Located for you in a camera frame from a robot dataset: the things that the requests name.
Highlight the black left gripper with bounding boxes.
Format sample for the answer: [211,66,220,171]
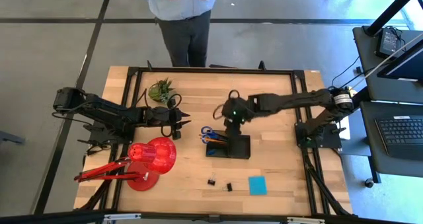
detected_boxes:
[147,106,192,130]

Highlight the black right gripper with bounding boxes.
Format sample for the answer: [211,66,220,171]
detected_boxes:
[220,96,256,142]

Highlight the blue handled scissors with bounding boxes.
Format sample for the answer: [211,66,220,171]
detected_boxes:
[200,126,229,145]

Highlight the orange pencil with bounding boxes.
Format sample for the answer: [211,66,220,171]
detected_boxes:
[199,135,229,143]

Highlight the black mesh desk organizer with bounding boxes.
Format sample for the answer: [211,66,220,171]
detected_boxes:
[205,133,251,160]

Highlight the potted succulent plant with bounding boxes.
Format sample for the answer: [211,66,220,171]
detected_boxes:
[147,77,175,104]

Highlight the red desk lamp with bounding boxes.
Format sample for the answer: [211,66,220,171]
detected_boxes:
[74,137,178,192]

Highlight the blue sticky note pad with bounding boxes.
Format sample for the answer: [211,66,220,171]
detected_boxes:
[248,176,268,196]

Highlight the person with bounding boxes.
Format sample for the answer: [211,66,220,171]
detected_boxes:
[130,0,229,68]

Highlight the black side desk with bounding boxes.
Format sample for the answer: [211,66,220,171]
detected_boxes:
[352,25,423,105]
[360,100,423,179]

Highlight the black aluminium crossbeam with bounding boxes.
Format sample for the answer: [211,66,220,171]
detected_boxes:
[0,210,423,224]

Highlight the black keyboard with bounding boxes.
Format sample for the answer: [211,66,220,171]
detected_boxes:
[375,115,423,161]

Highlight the black power adapter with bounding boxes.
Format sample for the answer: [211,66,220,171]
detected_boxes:
[376,27,403,59]

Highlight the black monitor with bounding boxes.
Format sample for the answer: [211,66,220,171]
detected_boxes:
[376,37,423,83]

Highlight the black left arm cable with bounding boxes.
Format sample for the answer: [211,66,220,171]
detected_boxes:
[132,88,183,139]

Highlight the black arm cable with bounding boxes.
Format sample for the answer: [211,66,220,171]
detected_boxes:
[132,88,183,139]
[213,89,241,120]

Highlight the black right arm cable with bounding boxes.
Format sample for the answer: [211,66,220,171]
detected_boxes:
[213,89,241,120]

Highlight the black aluminium table frame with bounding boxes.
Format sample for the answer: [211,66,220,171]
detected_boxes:
[74,65,354,218]

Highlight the silver corner bracket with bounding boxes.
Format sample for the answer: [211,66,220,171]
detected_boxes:
[286,216,327,224]
[104,213,142,222]

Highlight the black upright post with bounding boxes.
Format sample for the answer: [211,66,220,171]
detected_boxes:
[364,0,423,37]

